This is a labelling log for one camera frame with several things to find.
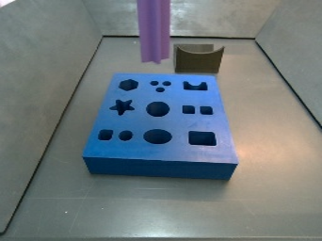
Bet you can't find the purple star-shaped peg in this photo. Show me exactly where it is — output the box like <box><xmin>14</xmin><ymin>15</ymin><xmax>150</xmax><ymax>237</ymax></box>
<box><xmin>137</xmin><ymin>0</ymin><xmax>171</xmax><ymax>64</ymax></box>

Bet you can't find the blue shape-sorting block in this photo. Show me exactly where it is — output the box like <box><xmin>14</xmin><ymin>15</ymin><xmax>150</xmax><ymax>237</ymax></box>
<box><xmin>82</xmin><ymin>73</ymin><xmax>239</xmax><ymax>180</ymax></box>

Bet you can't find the dark olive curved block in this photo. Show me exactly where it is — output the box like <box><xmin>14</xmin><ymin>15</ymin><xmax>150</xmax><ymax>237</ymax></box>
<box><xmin>173</xmin><ymin>44</ymin><xmax>225</xmax><ymax>73</ymax></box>

